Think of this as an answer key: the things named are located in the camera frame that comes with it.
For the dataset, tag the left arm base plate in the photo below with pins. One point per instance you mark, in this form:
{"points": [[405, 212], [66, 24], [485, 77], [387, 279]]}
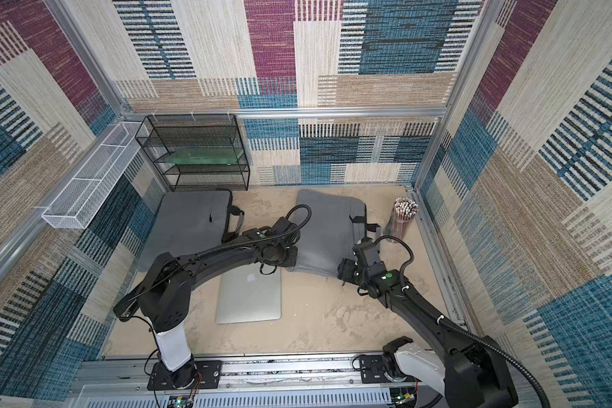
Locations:
{"points": [[203, 374]]}

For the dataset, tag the white slotted cable duct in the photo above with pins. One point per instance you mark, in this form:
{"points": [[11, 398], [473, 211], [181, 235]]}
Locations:
{"points": [[363, 397]]}

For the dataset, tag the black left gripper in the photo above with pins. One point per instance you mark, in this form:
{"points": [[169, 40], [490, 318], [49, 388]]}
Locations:
{"points": [[292, 263]]}

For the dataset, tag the cup of coloured pencils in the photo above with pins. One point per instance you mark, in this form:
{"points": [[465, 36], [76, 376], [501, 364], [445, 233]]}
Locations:
{"points": [[403, 212]]}

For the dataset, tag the silver apple laptop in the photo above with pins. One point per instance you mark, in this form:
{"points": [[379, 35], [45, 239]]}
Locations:
{"points": [[248, 295]]}

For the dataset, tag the black wire mesh shelf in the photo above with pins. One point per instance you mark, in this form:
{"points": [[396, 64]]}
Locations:
{"points": [[158, 136]]}

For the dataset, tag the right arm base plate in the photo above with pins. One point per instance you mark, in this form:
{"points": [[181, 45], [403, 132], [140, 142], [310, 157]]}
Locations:
{"points": [[379, 369]]}

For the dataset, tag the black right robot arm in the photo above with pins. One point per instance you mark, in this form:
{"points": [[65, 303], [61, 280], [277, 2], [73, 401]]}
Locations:
{"points": [[476, 368]]}

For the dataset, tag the white wire mesh basket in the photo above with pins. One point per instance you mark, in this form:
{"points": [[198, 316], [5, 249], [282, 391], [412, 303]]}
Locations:
{"points": [[83, 196]]}

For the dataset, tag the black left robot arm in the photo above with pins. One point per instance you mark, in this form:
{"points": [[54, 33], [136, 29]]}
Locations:
{"points": [[163, 297]]}

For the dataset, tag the green mat on shelf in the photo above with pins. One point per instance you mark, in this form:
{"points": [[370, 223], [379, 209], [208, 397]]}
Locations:
{"points": [[205, 156]]}

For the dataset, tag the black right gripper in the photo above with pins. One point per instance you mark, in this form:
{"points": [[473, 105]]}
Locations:
{"points": [[347, 270]]}

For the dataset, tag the grey zippered laptop bag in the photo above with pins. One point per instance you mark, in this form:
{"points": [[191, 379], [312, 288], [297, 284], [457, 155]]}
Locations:
{"points": [[191, 222]]}

